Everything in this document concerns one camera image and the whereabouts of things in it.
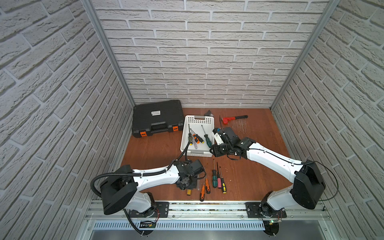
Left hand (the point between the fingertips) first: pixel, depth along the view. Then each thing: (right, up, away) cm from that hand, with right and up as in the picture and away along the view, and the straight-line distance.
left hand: (194, 185), depth 80 cm
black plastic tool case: (-26, +38, +25) cm, 53 cm away
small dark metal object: (+10, +42, +35) cm, 55 cm away
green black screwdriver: (+12, +4, +3) cm, 13 cm away
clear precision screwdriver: (-1, +21, +17) cm, 27 cm away
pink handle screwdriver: (+14, +2, +3) cm, 15 cm away
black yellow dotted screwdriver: (-3, +24, +20) cm, 32 cm away
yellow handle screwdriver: (-3, -3, -3) cm, 5 cm away
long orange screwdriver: (+4, -3, -3) cm, 6 cm away
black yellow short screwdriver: (+2, +24, +20) cm, 32 cm away
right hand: (+10, +19, +2) cm, 22 cm away
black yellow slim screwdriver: (+16, -1, 0) cm, 16 cm away
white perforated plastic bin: (0, +35, +27) cm, 44 cm away
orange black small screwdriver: (0, +24, +20) cm, 31 cm away
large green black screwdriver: (+9, +22, +17) cm, 29 cm away
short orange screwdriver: (+7, -1, -1) cm, 7 cm away
